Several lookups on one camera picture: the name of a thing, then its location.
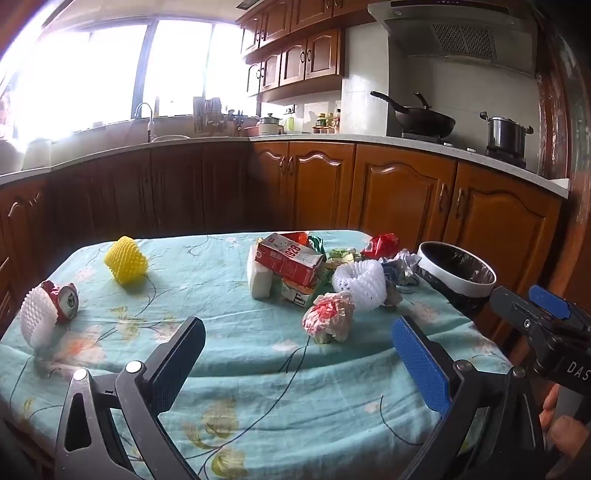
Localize large white foam fruit net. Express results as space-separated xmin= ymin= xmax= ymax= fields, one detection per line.
xmin=331 ymin=259 xmax=386 ymax=311

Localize green spout pouch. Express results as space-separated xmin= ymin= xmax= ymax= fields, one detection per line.
xmin=323 ymin=247 xmax=361 ymax=273

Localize black wok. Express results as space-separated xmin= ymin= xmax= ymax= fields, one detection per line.
xmin=370 ymin=91 xmax=456 ymax=139

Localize sink faucet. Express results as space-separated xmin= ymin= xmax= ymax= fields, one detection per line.
xmin=134 ymin=102 xmax=155 ymax=143

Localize kitchen window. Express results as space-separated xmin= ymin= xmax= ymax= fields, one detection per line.
xmin=0 ymin=18 xmax=259 ymax=139

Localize wooden upper cabinets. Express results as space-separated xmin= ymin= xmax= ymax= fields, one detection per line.
xmin=235 ymin=0 xmax=384 ymax=103

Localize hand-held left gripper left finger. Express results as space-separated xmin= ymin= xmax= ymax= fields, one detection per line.
xmin=54 ymin=316 xmax=207 ymax=480

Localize gas stove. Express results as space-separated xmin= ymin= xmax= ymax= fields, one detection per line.
xmin=402 ymin=131 xmax=527 ymax=169

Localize yellow foam fruit net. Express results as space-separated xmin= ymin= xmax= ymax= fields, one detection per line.
xmin=104 ymin=236 xmax=149 ymax=283

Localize steel cooking pot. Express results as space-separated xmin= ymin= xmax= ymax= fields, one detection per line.
xmin=479 ymin=111 xmax=534 ymax=158

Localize white kitchen countertop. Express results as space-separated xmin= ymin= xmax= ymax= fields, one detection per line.
xmin=0 ymin=131 xmax=571 ymax=199

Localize crushed red can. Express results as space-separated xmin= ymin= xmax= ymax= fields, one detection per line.
xmin=41 ymin=281 xmax=80 ymax=324

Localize wooden cabinets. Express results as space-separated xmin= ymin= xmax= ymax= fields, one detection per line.
xmin=0 ymin=141 xmax=564 ymax=337
xmin=235 ymin=0 xmax=384 ymax=103

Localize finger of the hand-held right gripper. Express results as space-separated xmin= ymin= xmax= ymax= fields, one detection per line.
xmin=527 ymin=284 xmax=591 ymax=330
xmin=488 ymin=286 xmax=555 ymax=337

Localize utensil rack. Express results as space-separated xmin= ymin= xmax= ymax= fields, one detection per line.
xmin=193 ymin=96 xmax=223 ymax=134

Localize range hood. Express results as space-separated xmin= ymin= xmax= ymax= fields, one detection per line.
xmin=368 ymin=0 xmax=541 ymax=77

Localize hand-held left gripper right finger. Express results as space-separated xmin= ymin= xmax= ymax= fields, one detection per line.
xmin=392 ymin=315 xmax=548 ymax=480

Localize red milk carton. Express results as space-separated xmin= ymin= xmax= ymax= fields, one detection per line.
xmin=255 ymin=233 xmax=325 ymax=287

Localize teal floral tablecloth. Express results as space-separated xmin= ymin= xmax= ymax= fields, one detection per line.
xmin=0 ymin=230 xmax=513 ymax=480

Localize crumpled foil paper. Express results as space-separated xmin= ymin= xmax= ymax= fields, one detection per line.
xmin=381 ymin=249 xmax=422 ymax=288

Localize small green drink carton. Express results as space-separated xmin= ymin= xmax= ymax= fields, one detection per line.
xmin=281 ymin=277 xmax=319 ymax=309

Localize white foam block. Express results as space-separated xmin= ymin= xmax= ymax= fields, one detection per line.
xmin=246 ymin=244 xmax=274 ymax=301

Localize white trash bin black liner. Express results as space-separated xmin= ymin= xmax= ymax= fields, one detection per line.
xmin=417 ymin=241 xmax=497 ymax=319

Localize wooden lower cabinets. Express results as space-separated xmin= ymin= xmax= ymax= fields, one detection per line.
xmin=0 ymin=141 xmax=564 ymax=337

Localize small white foam fruit net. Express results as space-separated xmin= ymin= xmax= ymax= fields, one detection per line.
xmin=19 ymin=287 xmax=61 ymax=348

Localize person's right hand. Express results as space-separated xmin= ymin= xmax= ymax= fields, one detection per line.
xmin=538 ymin=385 xmax=591 ymax=462

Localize red white wrapper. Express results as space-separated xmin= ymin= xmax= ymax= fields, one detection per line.
xmin=302 ymin=292 xmax=356 ymax=344

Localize red snack packet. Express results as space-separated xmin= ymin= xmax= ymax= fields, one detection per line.
xmin=361 ymin=233 xmax=400 ymax=260

